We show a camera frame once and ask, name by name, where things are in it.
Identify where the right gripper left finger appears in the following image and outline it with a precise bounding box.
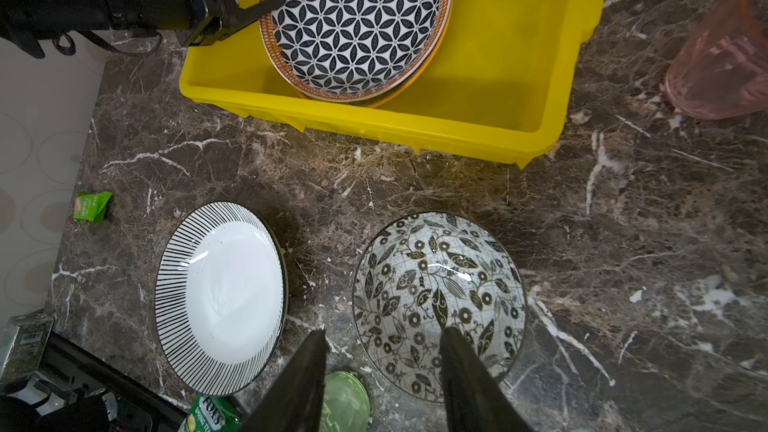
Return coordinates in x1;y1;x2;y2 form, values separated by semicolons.
238;329;327;432

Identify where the yellow plastic bin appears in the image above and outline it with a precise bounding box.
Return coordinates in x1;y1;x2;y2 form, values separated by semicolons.
180;0;604;166

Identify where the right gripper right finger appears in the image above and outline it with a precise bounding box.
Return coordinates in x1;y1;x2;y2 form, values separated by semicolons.
440;326;532;432

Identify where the green snack bag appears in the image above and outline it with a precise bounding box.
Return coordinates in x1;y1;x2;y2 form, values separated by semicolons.
178;395;243;432

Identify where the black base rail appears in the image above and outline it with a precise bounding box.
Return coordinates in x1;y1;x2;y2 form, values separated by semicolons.
1;332;187;431

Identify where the small green packet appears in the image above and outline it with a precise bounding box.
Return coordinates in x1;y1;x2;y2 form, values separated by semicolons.
73;192;112;224

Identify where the small bottle at base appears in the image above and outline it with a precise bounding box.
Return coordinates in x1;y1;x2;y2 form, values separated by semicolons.
1;312;54;394

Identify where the green glass cup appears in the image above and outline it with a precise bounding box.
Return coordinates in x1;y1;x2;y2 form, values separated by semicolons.
319;371;371;432

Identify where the geometric flower pattern plate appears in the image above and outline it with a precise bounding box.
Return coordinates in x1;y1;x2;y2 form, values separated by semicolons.
259;0;452;103

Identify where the black floral pattern bowl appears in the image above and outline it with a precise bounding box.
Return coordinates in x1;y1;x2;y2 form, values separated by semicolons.
352;211;526;403

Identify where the pink glass cup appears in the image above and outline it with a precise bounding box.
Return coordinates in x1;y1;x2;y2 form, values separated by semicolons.
665;0;767;120

